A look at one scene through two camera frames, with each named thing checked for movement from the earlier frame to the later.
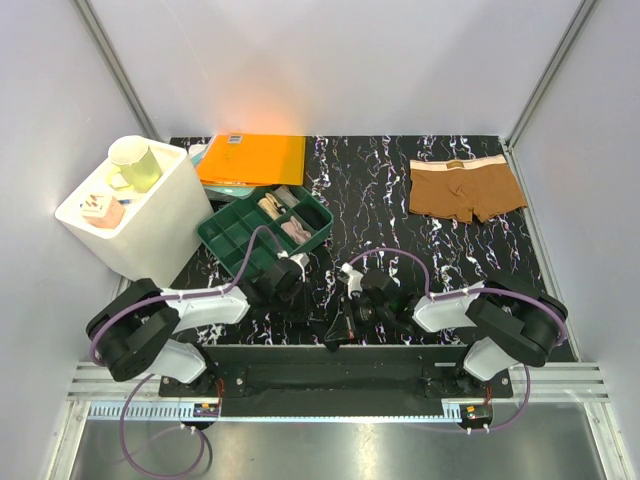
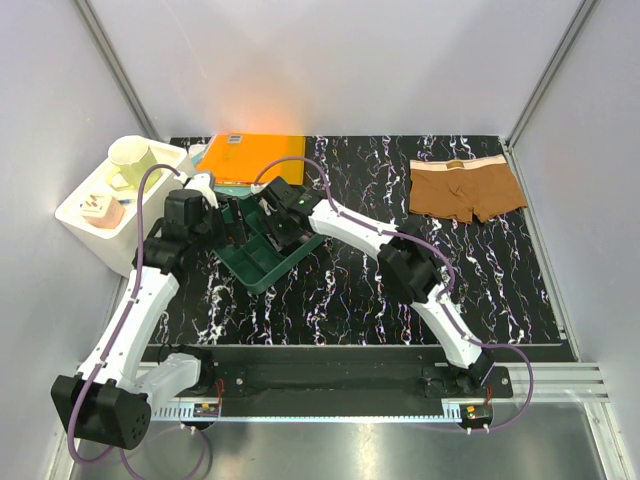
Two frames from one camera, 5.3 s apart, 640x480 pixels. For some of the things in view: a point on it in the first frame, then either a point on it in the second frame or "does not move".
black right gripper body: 365,312 → 277,231
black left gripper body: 292,305 → 214,232
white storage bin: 161,239 does not move
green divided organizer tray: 293,214 does not move
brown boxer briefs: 462,186 does not move
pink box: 102,209 does not move
